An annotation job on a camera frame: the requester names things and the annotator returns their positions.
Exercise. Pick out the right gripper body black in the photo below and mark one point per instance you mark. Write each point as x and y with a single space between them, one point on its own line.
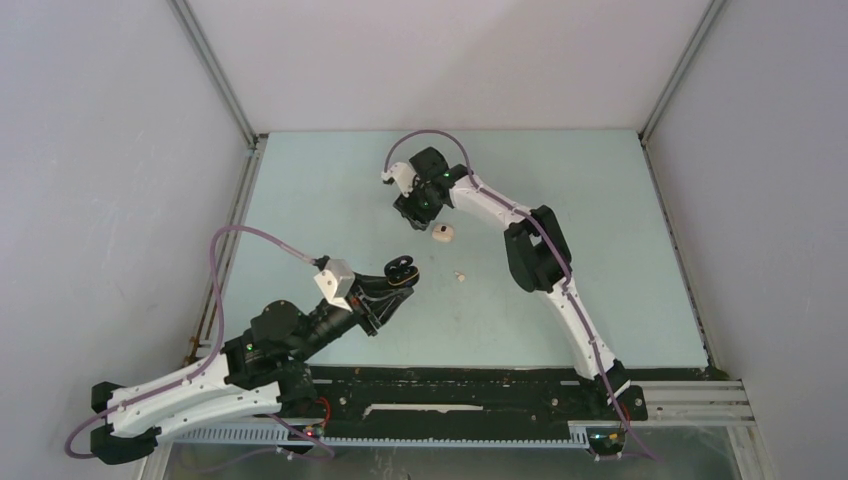
420 192

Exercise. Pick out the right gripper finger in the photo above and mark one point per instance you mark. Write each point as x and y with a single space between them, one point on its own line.
409 211
427 213

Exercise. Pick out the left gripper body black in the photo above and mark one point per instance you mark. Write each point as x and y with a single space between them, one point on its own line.
361 310

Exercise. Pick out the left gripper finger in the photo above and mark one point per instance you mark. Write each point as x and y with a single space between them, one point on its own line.
386 307
365 284

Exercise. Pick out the black earbud charging case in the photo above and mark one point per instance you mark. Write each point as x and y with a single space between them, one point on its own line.
401 272

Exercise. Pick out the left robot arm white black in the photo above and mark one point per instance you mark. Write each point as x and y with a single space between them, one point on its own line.
261 372

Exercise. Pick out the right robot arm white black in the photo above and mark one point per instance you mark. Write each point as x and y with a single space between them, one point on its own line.
538 256

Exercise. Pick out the beige earbud charging case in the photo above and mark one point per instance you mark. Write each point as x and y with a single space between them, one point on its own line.
443 233

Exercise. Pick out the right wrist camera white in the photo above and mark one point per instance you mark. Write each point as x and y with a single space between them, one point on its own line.
402 175

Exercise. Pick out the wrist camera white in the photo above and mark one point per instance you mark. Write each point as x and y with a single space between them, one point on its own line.
335 280
402 175

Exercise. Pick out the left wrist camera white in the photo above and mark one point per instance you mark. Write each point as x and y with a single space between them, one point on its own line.
335 280

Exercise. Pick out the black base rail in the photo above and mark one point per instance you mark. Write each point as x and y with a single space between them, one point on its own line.
458 404

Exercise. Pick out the left aluminium frame post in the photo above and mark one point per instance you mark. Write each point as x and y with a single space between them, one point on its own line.
208 59

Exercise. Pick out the aluminium frame post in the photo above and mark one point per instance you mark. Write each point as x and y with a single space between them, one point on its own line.
686 60
208 59

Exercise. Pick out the right aluminium frame post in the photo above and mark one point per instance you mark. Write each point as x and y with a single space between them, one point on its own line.
686 60

